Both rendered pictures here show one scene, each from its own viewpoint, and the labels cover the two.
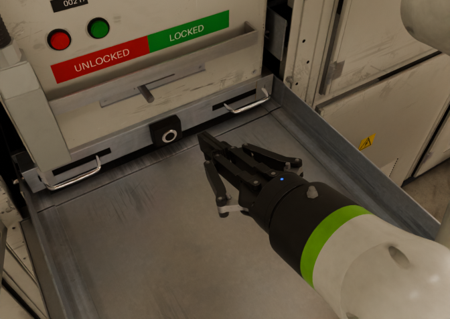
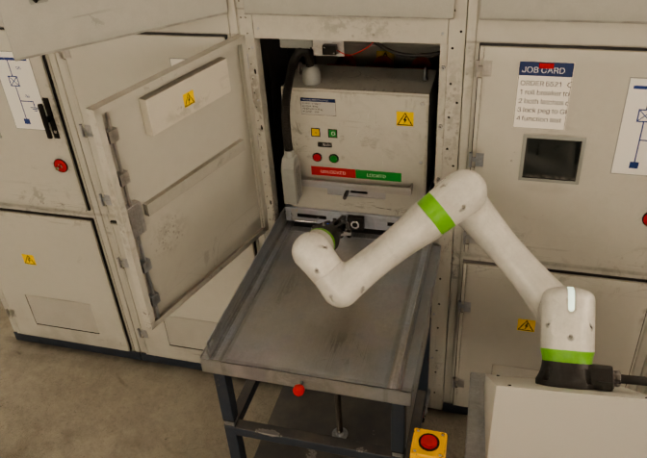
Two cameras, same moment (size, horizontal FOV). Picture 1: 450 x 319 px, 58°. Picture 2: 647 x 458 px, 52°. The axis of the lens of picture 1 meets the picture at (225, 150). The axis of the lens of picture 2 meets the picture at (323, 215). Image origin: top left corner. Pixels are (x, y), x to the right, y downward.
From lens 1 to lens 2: 1.70 m
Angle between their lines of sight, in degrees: 39
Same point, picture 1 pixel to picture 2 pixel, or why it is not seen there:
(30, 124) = (286, 181)
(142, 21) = (353, 163)
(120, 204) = not seen: hidden behind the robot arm
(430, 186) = not seen: outside the picture
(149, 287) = (294, 271)
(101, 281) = (281, 260)
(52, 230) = (281, 236)
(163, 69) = (354, 187)
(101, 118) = (326, 199)
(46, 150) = (288, 194)
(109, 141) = (326, 213)
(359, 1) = not seen: hidden behind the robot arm
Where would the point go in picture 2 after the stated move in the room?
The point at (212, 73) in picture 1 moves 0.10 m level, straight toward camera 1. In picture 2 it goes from (390, 203) to (372, 216)
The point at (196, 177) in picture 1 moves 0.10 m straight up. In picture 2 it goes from (353, 249) to (352, 226)
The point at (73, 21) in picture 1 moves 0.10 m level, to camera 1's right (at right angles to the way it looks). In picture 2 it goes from (324, 152) to (345, 161)
